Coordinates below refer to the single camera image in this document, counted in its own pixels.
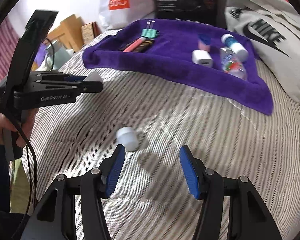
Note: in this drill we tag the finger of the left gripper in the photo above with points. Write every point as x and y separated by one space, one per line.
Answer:
74 78

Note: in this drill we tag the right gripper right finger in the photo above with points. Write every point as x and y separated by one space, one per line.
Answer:
193 169

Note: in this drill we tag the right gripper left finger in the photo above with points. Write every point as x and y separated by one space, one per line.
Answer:
111 168

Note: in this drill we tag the small white round jar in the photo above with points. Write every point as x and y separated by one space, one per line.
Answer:
127 137

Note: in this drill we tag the pink white pen tube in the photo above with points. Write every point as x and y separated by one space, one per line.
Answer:
140 40

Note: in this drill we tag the dark brown chocolate box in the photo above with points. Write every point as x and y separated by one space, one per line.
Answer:
144 46

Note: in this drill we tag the teal binder clip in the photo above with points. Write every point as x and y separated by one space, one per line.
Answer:
149 31

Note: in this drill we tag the clear plastic candy bottle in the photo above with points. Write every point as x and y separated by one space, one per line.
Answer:
231 64

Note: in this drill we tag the white USB charger plug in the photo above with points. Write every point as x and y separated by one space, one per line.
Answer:
202 57

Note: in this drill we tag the pink container blue cap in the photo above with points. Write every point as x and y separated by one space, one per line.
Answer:
204 42

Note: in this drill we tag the blue white cylindrical bottle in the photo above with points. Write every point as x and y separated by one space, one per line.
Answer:
230 41

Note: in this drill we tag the person left hand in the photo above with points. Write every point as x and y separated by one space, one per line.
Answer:
27 126

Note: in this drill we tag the wooden furniture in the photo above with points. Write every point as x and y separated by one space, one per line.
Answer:
69 33

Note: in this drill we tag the decorated brown book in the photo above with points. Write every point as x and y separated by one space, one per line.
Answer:
89 32

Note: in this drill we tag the striped bed cover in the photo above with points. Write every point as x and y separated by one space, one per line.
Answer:
151 199

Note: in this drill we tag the white Miniso shopping bag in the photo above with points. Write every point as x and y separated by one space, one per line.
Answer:
117 14

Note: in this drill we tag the purple towel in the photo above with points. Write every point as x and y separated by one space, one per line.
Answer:
170 57

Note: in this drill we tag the black headset box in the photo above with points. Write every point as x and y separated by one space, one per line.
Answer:
187 0

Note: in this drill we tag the grey Nike bag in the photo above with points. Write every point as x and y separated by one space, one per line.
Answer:
273 26

